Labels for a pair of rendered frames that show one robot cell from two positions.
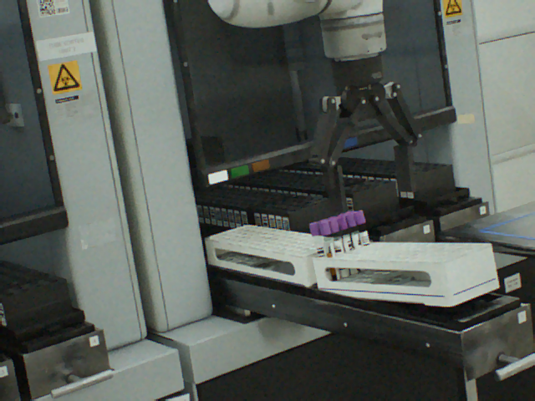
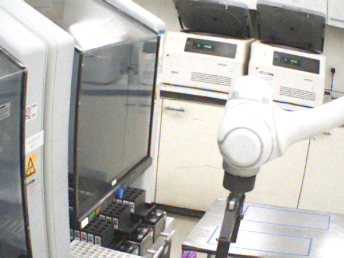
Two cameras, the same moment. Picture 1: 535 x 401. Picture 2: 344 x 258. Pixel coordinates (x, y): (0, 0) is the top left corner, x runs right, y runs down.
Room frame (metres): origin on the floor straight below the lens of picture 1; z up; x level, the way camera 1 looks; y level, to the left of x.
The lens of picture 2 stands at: (0.88, 0.72, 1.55)
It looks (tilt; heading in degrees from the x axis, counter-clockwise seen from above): 15 degrees down; 319
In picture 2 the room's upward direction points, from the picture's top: 5 degrees clockwise
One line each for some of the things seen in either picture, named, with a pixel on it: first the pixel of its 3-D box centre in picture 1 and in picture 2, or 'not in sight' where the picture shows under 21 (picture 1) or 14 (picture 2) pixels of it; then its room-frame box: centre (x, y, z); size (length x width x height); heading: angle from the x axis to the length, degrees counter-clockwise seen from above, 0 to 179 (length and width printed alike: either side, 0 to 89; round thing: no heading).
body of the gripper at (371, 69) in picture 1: (359, 88); (237, 191); (1.64, -0.16, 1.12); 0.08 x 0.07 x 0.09; 124
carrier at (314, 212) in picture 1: (311, 221); (104, 235); (2.04, -0.07, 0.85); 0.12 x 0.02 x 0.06; 125
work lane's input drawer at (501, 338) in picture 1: (348, 302); not in sight; (1.72, -0.10, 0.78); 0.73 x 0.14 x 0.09; 34
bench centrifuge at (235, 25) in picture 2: not in sight; (211, 39); (3.60, -1.97, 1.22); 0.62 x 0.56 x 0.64; 122
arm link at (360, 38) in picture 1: (354, 37); (242, 160); (1.64, -0.16, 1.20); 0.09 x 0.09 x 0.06
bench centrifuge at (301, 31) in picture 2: not in sight; (291, 50); (3.12, -2.30, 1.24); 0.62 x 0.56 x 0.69; 125
